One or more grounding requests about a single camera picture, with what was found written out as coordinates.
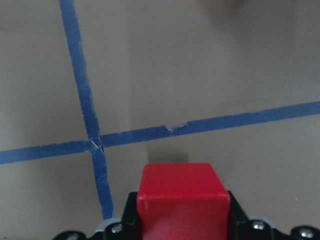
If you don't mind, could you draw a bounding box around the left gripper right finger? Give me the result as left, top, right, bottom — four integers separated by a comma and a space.
226, 190, 278, 240

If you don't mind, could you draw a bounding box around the red wooden block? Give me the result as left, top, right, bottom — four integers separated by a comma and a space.
137, 163, 230, 240

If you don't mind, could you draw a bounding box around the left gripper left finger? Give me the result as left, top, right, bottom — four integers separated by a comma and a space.
103, 192, 140, 240

